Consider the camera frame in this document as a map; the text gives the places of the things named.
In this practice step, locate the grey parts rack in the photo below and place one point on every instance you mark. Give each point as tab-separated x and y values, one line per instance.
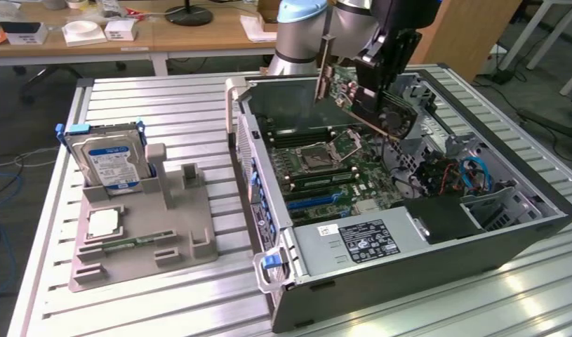
145	224

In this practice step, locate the black power adapter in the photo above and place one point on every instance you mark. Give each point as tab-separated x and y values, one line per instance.
500	77

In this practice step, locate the silver CPU chip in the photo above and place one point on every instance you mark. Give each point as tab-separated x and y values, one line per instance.
105	224

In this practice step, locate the silver perforated disk bay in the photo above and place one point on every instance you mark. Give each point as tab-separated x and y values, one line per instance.
430	147

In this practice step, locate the wooden desk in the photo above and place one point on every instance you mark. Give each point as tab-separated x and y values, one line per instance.
196	38

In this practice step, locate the small white box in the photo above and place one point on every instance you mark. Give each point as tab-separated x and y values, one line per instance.
120	31

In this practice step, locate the open black PC case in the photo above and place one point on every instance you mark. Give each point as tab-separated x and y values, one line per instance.
406	281

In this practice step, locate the blue case latch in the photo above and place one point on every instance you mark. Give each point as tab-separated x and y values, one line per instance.
269	263

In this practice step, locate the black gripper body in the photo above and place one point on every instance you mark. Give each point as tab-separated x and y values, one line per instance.
404	14

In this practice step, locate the green graphics card black fan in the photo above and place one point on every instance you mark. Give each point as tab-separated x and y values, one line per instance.
341	84

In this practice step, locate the black monitor stand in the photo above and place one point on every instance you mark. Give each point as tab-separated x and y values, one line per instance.
189	17

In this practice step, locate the small silver heatsink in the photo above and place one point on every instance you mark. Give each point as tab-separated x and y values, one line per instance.
369	208

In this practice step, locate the grey cup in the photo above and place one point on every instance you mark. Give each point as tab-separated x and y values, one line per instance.
54	4

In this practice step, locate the black flat box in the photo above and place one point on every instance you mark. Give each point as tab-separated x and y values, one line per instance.
20	27

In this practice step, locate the white paper stack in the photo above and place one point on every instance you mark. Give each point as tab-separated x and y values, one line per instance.
254	31

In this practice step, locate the blue expansion slot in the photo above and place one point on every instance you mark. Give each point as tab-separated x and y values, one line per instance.
310	203

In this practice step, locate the grey metal disk bay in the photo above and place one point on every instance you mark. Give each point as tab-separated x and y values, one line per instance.
500	210

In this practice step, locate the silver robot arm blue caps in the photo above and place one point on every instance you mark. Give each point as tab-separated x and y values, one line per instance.
304	35

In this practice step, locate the green motherboard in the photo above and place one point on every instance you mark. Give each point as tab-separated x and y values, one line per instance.
374	182

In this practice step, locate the grey power supply unit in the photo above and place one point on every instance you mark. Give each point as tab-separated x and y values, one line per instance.
322	242

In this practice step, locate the white table frame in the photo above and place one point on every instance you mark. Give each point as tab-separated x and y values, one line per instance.
546	35

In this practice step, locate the black office chair base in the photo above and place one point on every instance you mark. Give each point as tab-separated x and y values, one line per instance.
41	77

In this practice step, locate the green RAM stick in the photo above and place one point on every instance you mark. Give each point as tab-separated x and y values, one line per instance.
130	242

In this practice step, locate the CPU socket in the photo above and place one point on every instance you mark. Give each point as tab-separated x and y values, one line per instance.
316	158

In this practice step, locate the white labelled box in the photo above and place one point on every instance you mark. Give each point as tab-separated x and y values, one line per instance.
29	38

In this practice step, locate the white square tray with bowl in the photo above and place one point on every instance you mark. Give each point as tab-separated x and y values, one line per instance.
84	33

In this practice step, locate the metal socket cover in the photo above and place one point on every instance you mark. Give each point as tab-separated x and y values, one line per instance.
348	144

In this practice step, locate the hard disk blue caddy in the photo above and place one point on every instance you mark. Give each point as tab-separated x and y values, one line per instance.
109	161

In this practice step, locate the installed black RAM stick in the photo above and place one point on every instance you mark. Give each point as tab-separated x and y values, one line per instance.
322	179

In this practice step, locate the wooden cabinet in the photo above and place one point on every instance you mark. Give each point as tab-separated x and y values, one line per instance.
462	35

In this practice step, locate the blue slot retainer clip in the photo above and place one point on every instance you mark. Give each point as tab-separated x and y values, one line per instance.
253	173
265	213
260	196

